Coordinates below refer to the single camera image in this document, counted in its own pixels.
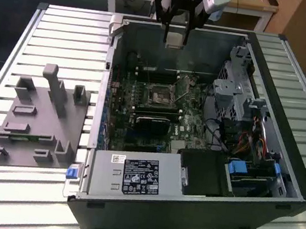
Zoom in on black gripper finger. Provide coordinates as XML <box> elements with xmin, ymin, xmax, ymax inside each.
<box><xmin>147</xmin><ymin>0</ymin><xmax>176</xmax><ymax>43</ymax></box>
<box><xmin>182</xmin><ymin>0</ymin><xmax>213</xmax><ymax>48</ymax></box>

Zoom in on silver CPU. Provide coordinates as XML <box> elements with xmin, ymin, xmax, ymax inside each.
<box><xmin>164</xmin><ymin>32</ymin><xmax>186</xmax><ymax>51</ymax></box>

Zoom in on metal locking lever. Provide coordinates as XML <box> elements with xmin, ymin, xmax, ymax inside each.
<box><xmin>174</xmin><ymin>90</ymin><xmax>189</xmax><ymax>103</ymax></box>
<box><xmin>145</xmin><ymin>68</ymin><xmax>153</xmax><ymax>86</ymax></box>

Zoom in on metal socket cover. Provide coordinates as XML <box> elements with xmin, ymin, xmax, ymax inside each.
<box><xmin>172</xmin><ymin>73</ymin><xmax>196</xmax><ymax>103</ymax></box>

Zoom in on RAM slot with white clips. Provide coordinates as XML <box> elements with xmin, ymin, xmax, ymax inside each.
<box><xmin>135</xmin><ymin>72</ymin><xmax>181</xmax><ymax>83</ymax></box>
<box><xmin>135</xmin><ymin>65</ymin><xmax>182</xmax><ymax>76</ymax></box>
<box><xmin>135</xmin><ymin>108</ymin><xmax>182</xmax><ymax>122</ymax></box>
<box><xmin>134</xmin><ymin>103</ymin><xmax>182</xmax><ymax>116</ymax></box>

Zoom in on CPU socket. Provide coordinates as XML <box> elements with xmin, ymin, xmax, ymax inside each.
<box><xmin>145</xmin><ymin>81</ymin><xmax>180</xmax><ymax>109</ymax></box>

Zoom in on grey metal drive cage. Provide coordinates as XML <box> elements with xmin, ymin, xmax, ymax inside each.
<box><xmin>208</xmin><ymin>42</ymin><xmax>279</xmax><ymax>128</ymax></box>

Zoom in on green motherboard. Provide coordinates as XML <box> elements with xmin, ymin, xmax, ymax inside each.
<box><xmin>99</xmin><ymin>63</ymin><xmax>216</xmax><ymax>164</ymax></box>

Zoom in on black graphics card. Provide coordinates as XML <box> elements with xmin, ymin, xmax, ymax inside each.
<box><xmin>132</xmin><ymin>112</ymin><xmax>172</xmax><ymax>139</ymax></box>

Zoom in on small silver heatsink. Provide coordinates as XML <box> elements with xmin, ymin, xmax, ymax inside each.
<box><xmin>170</xmin><ymin>139</ymin><xmax>190</xmax><ymax>153</ymax></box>

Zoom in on hard disk in blue carrier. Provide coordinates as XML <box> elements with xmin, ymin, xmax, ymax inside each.
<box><xmin>221</xmin><ymin>156</ymin><xmax>278</xmax><ymax>202</ymax></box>

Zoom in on grey parts rack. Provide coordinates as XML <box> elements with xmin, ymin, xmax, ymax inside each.
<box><xmin>0</xmin><ymin>56</ymin><xmax>96</xmax><ymax>179</ymax></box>

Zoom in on grey power supply unit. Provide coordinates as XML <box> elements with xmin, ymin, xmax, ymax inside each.
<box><xmin>77</xmin><ymin>143</ymin><xmax>190</xmax><ymax>213</ymax></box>

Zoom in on blue plastic clip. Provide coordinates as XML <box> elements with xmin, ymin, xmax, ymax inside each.
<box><xmin>272</xmin><ymin>162</ymin><xmax>283</xmax><ymax>179</ymax></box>
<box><xmin>65</xmin><ymin>164</ymin><xmax>81</xmax><ymax>181</ymax></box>

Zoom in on green RAM stick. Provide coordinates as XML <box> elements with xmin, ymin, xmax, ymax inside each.
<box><xmin>8</xmin><ymin>134</ymin><xmax>40</xmax><ymax>143</ymax></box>

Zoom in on black PC case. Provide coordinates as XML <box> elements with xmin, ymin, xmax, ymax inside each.
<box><xmin>62</xmin><ymin>8</ymin><xmax>306</xmax><ymax>229</ymax></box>

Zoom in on black cable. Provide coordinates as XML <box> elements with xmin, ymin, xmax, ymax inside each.
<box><xmin>201</xmin><ymin>117</ymin><xmax>237</xmax><ymax>155</ymax></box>

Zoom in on orange yellow power wires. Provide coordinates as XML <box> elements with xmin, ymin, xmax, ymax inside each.
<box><xmin>232</xmin><ymin>131</ymin><xmax>271</xmax><ymax>160</ymax></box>

